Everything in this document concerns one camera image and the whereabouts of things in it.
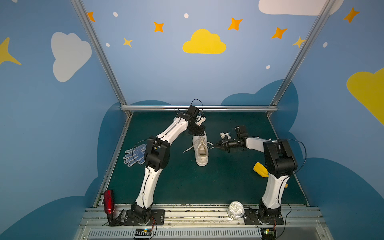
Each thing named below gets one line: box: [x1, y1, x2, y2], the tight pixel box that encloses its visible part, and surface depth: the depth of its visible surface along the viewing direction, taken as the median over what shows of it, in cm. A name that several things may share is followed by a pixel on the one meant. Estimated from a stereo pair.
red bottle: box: [103, 190, 115, 215], surface depth 78 cm
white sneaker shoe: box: [192, 131, 209, 167], surface depth 95 cm
